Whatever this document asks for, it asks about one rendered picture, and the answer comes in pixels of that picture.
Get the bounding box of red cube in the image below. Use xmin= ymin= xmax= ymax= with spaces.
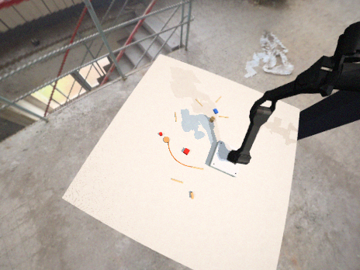
xmin=183 ymin=148 xmax=190 ymax=155

